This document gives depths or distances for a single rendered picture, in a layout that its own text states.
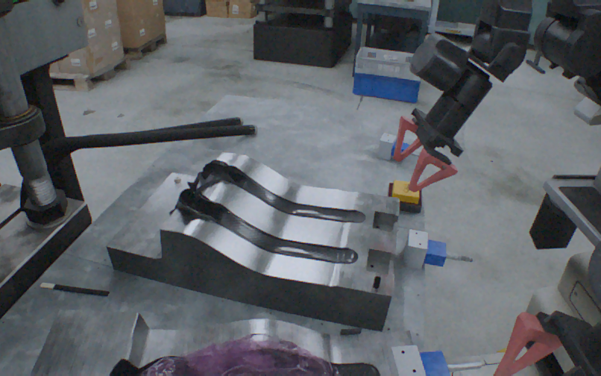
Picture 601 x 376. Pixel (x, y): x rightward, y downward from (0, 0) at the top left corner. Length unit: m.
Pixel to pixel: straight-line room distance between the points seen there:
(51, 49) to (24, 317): 0.65
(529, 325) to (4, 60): 0.90
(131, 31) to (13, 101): 4.20
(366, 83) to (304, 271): 3.24
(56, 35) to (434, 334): 1.65
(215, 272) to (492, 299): 1.51
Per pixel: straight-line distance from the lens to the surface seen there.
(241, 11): 7.21
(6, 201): 1.17
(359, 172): 1.06
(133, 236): 0.79
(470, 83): 0.64
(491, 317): 1.91
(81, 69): 4.36
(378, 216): 0.78
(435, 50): 0.61
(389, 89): 3.80
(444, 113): 0.65
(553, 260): 2.37
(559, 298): 0.87
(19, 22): 1.08
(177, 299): 0.74
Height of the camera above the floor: 1.35
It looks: 34 degrees down
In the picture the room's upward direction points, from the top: 3 degrees clockwise
